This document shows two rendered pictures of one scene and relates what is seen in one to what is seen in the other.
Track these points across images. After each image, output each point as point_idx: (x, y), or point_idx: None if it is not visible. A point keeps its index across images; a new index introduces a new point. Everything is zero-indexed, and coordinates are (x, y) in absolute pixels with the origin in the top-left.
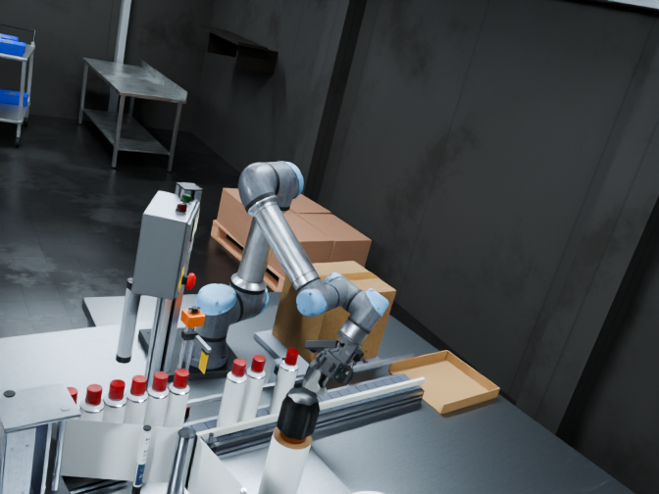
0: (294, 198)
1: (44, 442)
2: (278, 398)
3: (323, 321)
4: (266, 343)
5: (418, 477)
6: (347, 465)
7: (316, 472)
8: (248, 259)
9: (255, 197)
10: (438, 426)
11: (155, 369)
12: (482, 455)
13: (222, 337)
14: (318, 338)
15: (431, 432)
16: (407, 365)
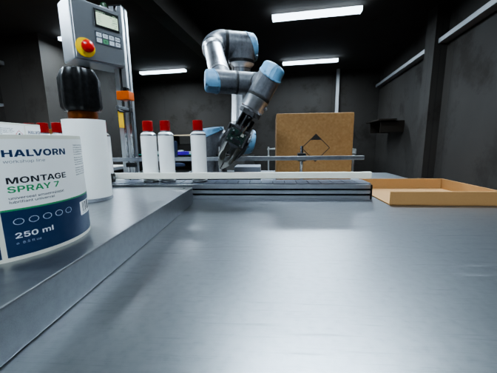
0: (254, 55)
1: None
2: (191, 162)
3: (276, 136)
4: None
5: (287, 226)
6: (222, 211)
7: (161, 195)
8: (231, 105)
9: (203, 41)
10: (374, 209)
11: (121, 142)
12: (421, 228)
13: (212, 156)
14: (276, 152)
15: (359, 210)
16: (382, 185)
